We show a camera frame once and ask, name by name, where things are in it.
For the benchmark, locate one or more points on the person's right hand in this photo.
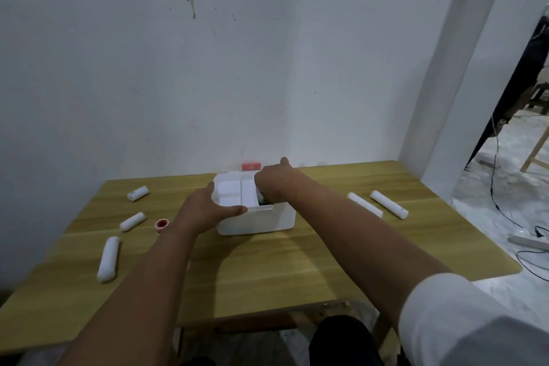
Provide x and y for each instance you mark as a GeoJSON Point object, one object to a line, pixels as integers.
{"type": "Point", "coordinates": [276, 183]}

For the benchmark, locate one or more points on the person's left hand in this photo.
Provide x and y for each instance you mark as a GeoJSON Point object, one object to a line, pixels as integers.
{"type": "Point", "coordinates": [195, 211]}

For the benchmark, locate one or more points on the person's right thumb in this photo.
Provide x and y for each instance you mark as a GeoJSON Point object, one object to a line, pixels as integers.
{"type": "Point", "coordinates": [286, 162]}

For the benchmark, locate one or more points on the person's left thumb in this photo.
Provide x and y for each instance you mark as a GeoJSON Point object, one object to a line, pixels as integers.
{"type": "Point", "coordinates": [233, 211]}

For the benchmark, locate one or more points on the white plastic storage box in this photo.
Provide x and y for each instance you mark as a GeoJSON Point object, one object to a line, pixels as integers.
{"type": "Point", "coordinates": [261, 220]}

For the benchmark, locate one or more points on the person's left forearm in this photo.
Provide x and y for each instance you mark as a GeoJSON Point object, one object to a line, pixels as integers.
{"type": "Point", "coordinates": [141, 288]}

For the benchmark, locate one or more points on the person's right forearm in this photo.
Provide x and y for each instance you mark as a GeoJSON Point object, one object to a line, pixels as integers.
{"type": "Point", "coordinates": [356, 241]}

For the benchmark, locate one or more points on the red small box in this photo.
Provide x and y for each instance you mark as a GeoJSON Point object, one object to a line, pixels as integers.
{"type": "Point", "coordinates": [251, 166]}

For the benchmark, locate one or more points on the red and white tape roll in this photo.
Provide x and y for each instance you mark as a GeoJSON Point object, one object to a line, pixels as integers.
{"type": "Point", "coordinates": [162, 226]}

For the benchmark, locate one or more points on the white bandage roll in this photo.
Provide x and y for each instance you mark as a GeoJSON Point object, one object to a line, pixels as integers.
{"type": "Point", "coordinates": [138, 193]}
{"type": "Point", "coordinates": [389, 204]}
{"type": "Point", "coordinates": [108, 259]}
{"type": "Point", "coordinates": [364, 204]}
{"type": "Point", "coordinates": [132, 222]}

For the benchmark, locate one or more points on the person's black trousers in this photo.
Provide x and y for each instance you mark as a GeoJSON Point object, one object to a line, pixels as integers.
{"type": "Point", "coordinates": [343, 342]}

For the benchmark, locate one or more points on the white shirt sleeve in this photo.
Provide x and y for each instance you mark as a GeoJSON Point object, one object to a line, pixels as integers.
{"type": "Point", "coordinates": [467, 327]}

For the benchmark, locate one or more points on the black hanging cloth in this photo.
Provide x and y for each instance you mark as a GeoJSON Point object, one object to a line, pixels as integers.
{"type": "Point", "coordinates": [521, 82]}

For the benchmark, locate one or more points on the light wooden stool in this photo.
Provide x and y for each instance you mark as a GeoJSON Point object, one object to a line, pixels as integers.
{"type": "Point", "coordinates": [536, 151]}

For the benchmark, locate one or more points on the white power strip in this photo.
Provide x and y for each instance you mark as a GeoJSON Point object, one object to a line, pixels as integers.
{"type": "Point", "coordinates": [529, 241]}

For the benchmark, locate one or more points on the dark wooden bench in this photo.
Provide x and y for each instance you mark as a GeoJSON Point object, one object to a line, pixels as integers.
{"type": "Point", "coordinates": [541, 95]}

